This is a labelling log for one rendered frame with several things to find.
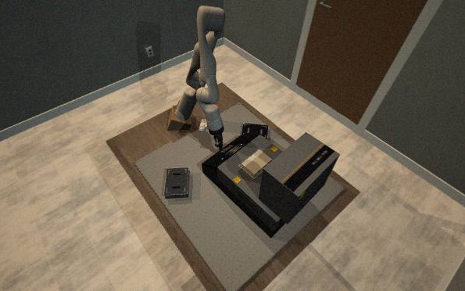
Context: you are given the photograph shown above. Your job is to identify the black thermal cycler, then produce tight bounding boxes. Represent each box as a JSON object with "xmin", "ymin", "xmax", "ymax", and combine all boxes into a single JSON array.
[{"xmin": 202, "ymin": 132, "xmax": 340, "ymax": 238}]

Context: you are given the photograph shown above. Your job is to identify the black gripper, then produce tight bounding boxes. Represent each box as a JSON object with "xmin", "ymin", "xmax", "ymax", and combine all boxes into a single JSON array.
[{"xmin": 209, "ymin": 126, "xmax": 224, "ymax": 151}]

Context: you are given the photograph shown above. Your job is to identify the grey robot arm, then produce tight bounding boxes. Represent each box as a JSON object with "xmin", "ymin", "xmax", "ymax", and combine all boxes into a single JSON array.
[{"xmin": 175, "ymin": 5, "xmax": 225, "ymax": 133}]

